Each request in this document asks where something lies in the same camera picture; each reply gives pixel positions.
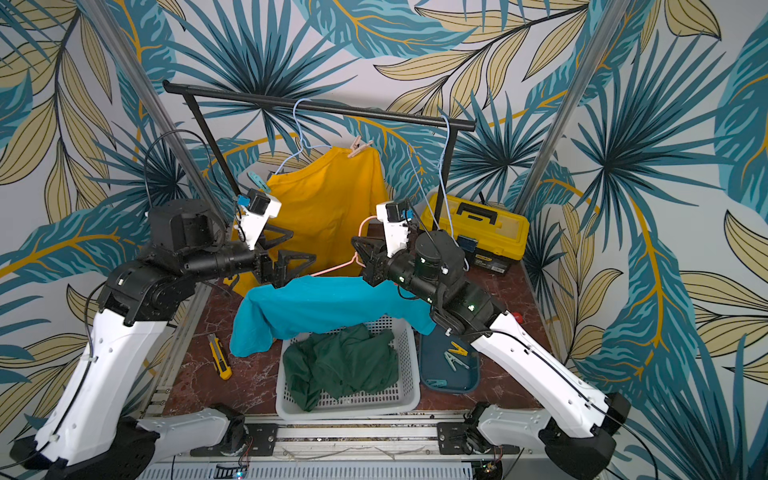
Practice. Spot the yellow clothespin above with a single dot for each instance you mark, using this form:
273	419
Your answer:
457	350

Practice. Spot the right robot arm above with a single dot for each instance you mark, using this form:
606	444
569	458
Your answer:
577	432

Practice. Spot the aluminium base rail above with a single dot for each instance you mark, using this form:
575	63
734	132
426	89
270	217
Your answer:
354	444

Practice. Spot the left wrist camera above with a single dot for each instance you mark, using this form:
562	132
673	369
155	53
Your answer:
253	211

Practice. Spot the dark green t-shirt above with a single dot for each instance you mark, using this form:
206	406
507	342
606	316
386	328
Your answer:
340	364

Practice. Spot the beige clothespin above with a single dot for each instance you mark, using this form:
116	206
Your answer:
358	146

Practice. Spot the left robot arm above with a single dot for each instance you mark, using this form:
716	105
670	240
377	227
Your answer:
88	436

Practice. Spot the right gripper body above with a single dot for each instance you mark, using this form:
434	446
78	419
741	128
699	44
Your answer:
378	264

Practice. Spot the mint clothespin far left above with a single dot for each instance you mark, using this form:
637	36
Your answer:
258	182

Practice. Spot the dark teal tray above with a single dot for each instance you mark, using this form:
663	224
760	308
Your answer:
432	364

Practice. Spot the yellow utility knife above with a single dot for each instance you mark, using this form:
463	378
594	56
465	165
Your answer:
221	364

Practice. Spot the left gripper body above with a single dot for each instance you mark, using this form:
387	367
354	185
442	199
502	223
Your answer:
263	269

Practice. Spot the yellow black toolbox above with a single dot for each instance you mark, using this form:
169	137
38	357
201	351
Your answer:
493	238

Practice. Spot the teal blue t-shirt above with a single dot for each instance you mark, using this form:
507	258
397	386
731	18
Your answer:
318	305

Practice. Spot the black clothes rack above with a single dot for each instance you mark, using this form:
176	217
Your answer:
190	93

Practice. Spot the white plastic basket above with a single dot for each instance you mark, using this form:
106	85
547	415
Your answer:
400	397

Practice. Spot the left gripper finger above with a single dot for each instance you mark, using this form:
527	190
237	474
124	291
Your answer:
272	236
290	265

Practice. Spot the turquoise clothespin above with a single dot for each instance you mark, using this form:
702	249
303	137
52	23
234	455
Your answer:
438	383

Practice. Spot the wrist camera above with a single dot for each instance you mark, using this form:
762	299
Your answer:
253	211
395	218

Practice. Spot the pink wire hanger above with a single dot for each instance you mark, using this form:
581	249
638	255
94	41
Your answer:
354	260

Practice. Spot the pale green clothespin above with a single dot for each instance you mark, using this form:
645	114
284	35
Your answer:
454	362

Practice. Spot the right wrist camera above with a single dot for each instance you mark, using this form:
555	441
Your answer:
395	218

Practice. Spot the yellow t-shirt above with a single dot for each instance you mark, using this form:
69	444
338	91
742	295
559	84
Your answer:
324	203

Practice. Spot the light blue wire hanger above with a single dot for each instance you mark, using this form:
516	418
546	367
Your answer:
303	145

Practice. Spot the white blue wire hanger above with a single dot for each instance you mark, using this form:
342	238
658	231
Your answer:
442	182

